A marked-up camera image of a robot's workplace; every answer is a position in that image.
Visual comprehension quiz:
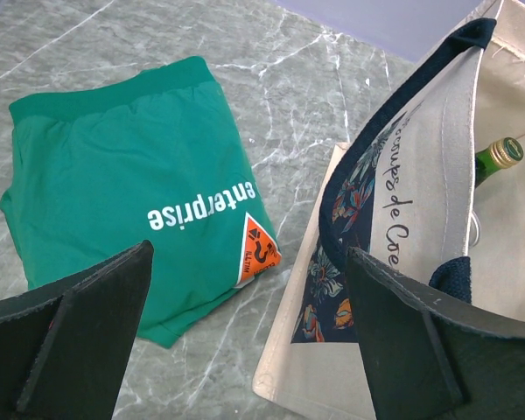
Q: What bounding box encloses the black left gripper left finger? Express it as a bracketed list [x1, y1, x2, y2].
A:
[0, 241, 154, 419]

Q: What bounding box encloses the green folded t-shirt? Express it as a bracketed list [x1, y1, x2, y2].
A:
[0, 56, 282, 347]

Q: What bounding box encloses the green glass bottle gold cap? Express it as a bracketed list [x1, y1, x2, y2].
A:
[474, 136, 524, 187]

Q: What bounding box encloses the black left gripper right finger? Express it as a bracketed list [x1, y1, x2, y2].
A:
[346, 248, 525, 419]

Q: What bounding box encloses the beige canvas tote bag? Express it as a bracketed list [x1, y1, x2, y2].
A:
[252, 1, 525, 419]

